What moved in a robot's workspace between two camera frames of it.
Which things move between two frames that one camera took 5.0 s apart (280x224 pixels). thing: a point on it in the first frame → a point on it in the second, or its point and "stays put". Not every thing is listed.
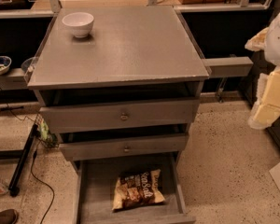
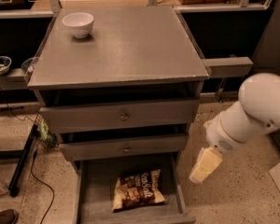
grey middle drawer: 119,148 stays put
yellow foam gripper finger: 273,97 → 229,130
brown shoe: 5,217 stays put
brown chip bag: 137,189 stays put
